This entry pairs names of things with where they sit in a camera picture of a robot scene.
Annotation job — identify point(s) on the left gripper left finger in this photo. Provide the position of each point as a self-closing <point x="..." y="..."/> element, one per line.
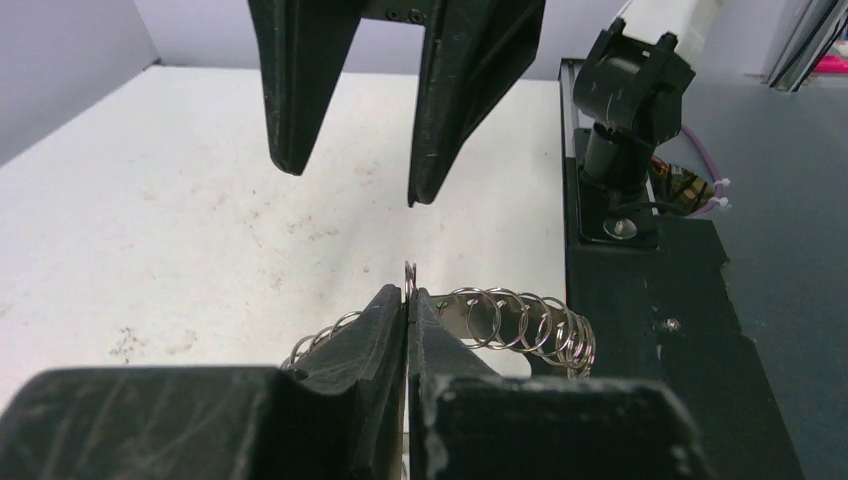
<point x="336" y="413"/>

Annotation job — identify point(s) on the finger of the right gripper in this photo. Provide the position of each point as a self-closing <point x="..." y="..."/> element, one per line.
<point x="302" y="46"/>
<point x="474" y="52"/>

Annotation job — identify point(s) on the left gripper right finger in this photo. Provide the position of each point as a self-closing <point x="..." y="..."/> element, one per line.
<point x="468" y="422"/>

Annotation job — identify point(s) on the metal disc with keyrings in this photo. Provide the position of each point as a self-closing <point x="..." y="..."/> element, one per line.
<point x="555" y="340"/>

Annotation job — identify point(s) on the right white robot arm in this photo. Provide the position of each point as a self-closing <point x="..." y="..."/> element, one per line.
<point x="631" y="83"/>

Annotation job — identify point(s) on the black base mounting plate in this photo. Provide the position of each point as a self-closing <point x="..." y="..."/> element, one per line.
<point x="661" y="311"/>

